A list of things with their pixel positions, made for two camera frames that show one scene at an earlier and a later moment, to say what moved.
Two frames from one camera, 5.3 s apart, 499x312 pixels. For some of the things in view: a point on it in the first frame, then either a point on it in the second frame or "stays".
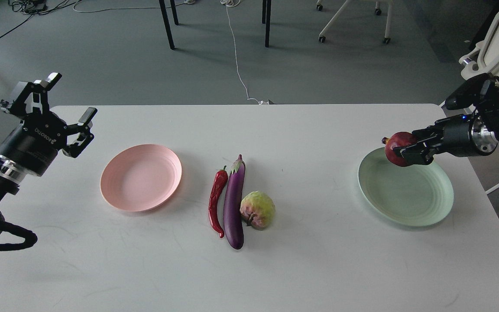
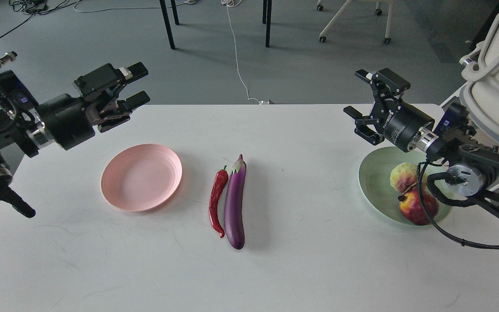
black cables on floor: (33, 8) stays
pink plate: (140, 177) stays
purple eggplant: (234, 196) stays
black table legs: (265, 10) stays
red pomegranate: (399, 139) → (411, 206)
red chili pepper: (219, 181) stays
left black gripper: (31, 146) → (68, 121)
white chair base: (322, 36) stays
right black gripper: (465, 135) → (399, 121)
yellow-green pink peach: (257, 209) → (404, 175)
